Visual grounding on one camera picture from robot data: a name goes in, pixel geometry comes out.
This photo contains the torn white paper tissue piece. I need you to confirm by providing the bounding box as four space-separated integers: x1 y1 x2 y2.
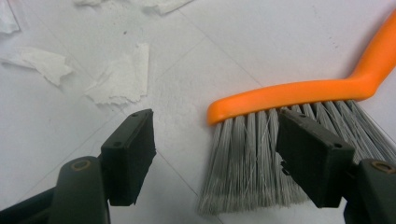
0 46 74 88
73 0 194 16
0 0 21 35
83 42 150 106

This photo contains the orange brush with grey bristles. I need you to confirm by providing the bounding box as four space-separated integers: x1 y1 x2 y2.
196 8 396 217

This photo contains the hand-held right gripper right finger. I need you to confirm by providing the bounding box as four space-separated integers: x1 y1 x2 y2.
276 108 356 209

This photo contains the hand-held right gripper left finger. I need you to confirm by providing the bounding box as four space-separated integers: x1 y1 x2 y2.
99 108 158 207

